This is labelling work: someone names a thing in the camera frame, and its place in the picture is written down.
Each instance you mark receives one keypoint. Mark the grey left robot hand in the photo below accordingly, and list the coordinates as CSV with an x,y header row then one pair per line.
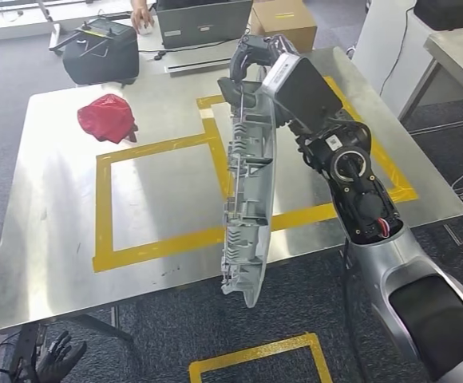
x,y
57,359

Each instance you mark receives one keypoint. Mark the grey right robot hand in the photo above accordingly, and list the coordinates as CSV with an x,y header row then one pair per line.
x,y
255,47

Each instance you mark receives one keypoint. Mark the grey plastic wheel hubcap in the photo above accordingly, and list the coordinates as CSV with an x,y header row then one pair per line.
x,y
255,211

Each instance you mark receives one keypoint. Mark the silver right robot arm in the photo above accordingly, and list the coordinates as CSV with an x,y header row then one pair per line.
x,y
395,264

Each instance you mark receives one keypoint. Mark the brown cardboard box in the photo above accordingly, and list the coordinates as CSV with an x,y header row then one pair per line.
x,y
283,24

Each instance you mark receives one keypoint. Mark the grey metal bar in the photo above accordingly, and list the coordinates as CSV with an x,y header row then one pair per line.
x,y
208,63

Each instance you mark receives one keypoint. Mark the grey laptop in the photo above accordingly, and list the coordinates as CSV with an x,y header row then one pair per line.
x,y
203,24

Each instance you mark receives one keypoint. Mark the white computer mouse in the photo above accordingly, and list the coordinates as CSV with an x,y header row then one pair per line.
x,y
146,30

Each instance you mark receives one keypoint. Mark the person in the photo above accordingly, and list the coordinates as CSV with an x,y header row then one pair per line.
x,y
140,16

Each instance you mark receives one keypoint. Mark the white partition panel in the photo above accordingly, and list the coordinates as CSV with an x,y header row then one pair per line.
x,y
375,47

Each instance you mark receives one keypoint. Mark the black remote controller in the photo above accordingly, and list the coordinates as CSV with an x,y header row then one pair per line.
x,y
103,29

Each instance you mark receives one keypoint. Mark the black equipment bag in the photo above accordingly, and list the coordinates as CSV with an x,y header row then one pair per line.
x,y
100,63

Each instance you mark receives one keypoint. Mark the red crumpled cloth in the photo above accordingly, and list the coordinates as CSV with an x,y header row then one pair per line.
x,y
106,119

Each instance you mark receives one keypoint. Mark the black carrying case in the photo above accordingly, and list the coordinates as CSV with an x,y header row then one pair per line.
x,y
451,13

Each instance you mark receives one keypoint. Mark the white metal stand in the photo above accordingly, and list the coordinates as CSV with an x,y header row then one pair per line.
x,y
54,37

